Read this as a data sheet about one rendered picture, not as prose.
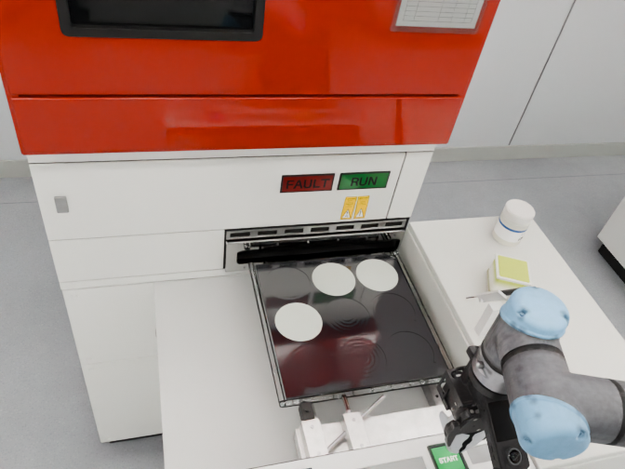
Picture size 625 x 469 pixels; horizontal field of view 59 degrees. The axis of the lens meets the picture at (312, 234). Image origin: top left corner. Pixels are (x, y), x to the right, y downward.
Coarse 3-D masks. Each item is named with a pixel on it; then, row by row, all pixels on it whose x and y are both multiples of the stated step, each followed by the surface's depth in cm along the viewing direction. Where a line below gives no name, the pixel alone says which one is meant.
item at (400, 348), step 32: (384, 256) 136; (288, 288) 124; (352, 320) 120; (384, 320) 122; (416, 320) 123; (288, 352) 112; (320, 352) 113; (352, 352) 114; (384, 352) 115; (416, 352) 117; (288, 384) 107; (320, 384) 108; (352, 384) 109
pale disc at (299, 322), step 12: (288, 312) 120; (300, 312) 120; (312, 312) 120; (276, 324) 117; (288, 324) 117; (300, 324) 118; (312, 324) 118; (288, 336) 115; (300, 336) 115; (312, 336) 116
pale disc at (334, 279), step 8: (328, 264) 131; (336, 264) 132; (320, 272) 129; (328, 272) 130; (336, 272) 130; (344, 272) 130; (312, 280) 127; (320, 280) 127; (328, 280) 128; (336, 280) 128; (344, 280) 128; (352, 280) 129; (320, 288) 126; (328, 288) 126; (336, 288) 126; (344, 288) 127; (352, 288) 127
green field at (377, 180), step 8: (344, 176) 121; (352, 176) 122; (360, 176) 122; (368, 176) 123; (376, 176) 123; (384, 176) 124; (344, 184) 123; (352, 184) 124; (360, 184) 124; (368, 184) 125; (376, 184) 125; (384, 184) 126
